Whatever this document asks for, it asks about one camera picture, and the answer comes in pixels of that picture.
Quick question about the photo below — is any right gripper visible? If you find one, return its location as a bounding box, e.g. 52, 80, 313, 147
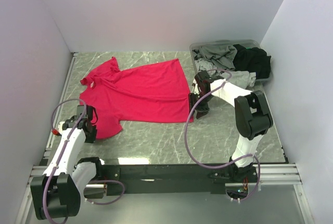
188, 92, 213, 120

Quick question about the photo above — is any red t-shirt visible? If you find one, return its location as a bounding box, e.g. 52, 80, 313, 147
80, 57, 190, 139

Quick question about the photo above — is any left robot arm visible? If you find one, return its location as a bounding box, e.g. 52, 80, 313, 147
30, 105, 104, 220

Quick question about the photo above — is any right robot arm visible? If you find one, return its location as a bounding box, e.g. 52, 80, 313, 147
184, 71, 273, 182

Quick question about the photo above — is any light grey t-shirt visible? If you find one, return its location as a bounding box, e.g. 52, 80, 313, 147
228, 71, 257, 89

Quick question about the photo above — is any black t-shirt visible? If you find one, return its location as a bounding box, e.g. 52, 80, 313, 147
233, 44, 271, 79

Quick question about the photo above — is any grey plastic bin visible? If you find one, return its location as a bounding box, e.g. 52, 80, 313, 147
189, 39, 273, 85

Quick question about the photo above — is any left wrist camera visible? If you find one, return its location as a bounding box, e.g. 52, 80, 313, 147
52, 121, 65, 136

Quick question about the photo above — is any aluminium rail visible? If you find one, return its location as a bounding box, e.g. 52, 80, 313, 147
27, 163, 303, 189

